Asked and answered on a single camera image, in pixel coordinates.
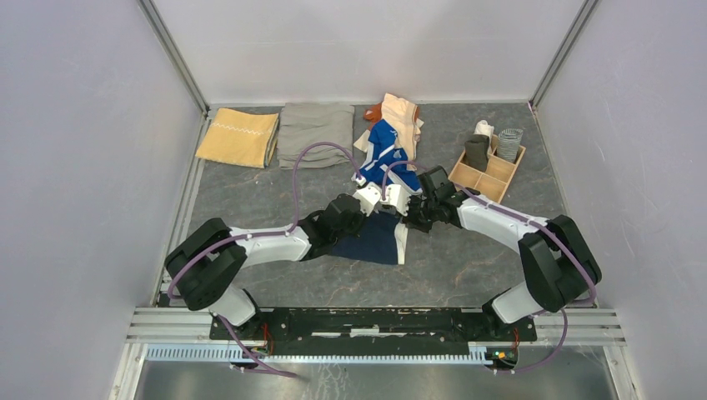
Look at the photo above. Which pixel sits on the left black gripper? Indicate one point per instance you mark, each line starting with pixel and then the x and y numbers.
pixel 362 220

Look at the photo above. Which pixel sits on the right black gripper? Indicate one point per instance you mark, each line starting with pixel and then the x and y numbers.
pixel 410 221

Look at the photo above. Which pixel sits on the navy blue white-trimmed underwear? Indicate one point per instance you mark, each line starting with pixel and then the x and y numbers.
pixel 382 239

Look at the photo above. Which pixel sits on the olive boxer briefs beige waistband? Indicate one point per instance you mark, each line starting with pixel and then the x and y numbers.
pixel 477 152

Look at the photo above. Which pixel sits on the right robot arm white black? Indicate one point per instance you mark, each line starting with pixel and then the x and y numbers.
pixel 559 268

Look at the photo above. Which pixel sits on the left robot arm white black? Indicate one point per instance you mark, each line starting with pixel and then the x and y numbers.
pixel 204 266

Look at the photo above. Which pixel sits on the royal blue white-striped underwear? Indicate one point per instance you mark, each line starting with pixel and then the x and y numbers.
pixel 383 151

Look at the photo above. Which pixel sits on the peach orange underwear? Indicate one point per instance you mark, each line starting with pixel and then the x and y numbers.
pixel 402 115

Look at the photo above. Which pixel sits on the wooden compartment organizer box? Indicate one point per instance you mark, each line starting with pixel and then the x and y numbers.
pixel 494 181

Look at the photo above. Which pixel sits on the rolled white cloth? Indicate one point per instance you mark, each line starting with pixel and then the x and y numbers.
pixel 483 133

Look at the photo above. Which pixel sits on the rolled grey striped cloth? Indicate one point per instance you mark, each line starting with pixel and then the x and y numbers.
pixel 508 144

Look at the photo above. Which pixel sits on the folded grey cloth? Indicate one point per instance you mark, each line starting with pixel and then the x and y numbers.
pixel 304 124

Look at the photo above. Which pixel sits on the folded yellow cloth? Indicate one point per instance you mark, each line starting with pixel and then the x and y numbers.
pixel 240 138

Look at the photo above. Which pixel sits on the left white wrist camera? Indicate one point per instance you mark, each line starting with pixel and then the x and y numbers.
pixel 368 194

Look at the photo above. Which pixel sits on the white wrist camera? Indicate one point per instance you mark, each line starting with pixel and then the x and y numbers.
pixel 368 194
pixel 395 196

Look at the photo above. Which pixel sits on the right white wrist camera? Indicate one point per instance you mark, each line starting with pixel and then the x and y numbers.
pixel 395 196

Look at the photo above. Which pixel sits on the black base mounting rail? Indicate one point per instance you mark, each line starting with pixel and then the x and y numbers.
pixel 382 331

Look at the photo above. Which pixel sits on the aluminium frame rail front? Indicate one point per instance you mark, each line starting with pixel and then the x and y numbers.
pixel 176 334

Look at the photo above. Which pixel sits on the right corner aluminium post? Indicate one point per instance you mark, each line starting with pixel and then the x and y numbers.
pixel 571 37

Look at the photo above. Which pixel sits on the corner aluminium post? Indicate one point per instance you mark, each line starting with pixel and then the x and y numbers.
pixel 571 37
pixel 170 47

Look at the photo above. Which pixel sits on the left corner aluminium post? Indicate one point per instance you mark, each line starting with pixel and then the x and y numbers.
pixel 170 47

